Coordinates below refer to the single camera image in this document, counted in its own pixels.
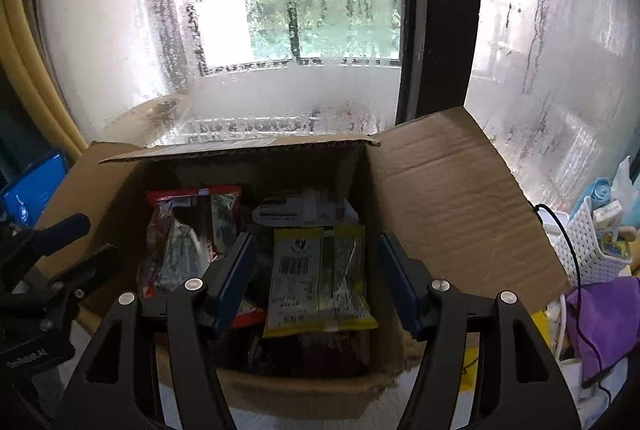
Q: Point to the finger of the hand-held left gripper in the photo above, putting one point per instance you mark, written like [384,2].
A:
[85,271]
[67,227]

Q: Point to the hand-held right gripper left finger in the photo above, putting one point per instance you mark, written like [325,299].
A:
[235,285]

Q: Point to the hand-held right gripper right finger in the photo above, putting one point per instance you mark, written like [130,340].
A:
[397,280]

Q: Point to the yellow green snack packet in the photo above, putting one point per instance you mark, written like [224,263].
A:
[310,280]

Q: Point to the brown cardboard box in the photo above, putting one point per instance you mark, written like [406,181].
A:
[450,190]

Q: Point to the tablet computer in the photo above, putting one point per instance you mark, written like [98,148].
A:
[35,195]

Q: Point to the red clear snack packet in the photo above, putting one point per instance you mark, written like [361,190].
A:
[175,240]

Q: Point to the white packet black print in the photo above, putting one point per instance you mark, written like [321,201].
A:
[300,210]

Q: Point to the teal curtain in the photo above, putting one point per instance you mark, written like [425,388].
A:
[15,129]

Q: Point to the yellow curtain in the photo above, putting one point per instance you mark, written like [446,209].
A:
[35,74]

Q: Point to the white plastic basket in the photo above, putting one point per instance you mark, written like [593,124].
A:
[590,250]

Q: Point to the purple cloth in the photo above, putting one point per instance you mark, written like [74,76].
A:
[610,320]

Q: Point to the blue plastic roll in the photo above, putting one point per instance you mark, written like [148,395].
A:
[599,192]

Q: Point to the small white packet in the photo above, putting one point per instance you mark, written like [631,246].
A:
[609,215]

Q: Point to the black window frame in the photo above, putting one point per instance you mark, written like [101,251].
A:
[435,9]

